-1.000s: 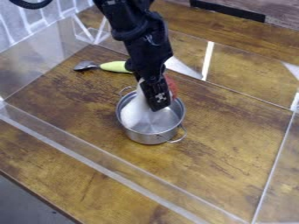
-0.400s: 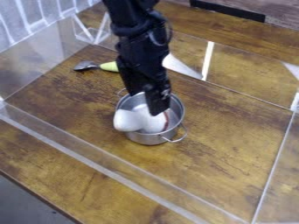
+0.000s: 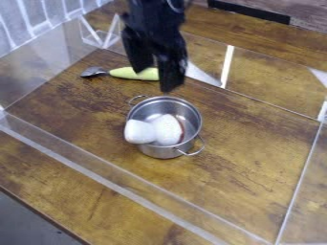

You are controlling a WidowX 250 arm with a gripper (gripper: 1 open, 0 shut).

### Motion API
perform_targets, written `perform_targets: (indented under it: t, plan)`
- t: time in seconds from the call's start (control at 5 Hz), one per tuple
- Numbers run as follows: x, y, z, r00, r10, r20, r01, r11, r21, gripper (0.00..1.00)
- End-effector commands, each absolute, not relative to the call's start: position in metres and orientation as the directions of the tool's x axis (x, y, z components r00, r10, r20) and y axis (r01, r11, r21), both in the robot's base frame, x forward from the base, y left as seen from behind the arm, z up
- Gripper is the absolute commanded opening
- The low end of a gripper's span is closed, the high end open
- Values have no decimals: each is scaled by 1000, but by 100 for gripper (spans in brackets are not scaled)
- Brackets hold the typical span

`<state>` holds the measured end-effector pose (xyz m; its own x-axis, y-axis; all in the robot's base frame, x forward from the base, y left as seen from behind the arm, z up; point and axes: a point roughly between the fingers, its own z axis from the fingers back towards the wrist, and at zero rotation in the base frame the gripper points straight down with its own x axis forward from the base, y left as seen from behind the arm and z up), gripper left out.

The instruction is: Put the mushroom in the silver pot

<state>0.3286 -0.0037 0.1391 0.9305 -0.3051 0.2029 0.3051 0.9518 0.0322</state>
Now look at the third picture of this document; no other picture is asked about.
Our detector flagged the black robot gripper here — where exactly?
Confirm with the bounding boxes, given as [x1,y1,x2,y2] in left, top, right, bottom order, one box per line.
[122,0,189,93]

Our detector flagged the silver metal pot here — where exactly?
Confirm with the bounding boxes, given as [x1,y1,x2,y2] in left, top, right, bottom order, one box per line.
[125,95,205,159]

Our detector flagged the white and red plush mushroom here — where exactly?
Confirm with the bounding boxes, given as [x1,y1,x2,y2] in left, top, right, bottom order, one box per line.
[125,114,185,146]

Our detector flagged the black bar in background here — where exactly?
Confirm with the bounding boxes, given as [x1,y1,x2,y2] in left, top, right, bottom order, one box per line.
[207,0,291,25]

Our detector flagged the yellow handled metal spoon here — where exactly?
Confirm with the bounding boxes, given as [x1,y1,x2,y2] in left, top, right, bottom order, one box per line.
[80,67,161,81]

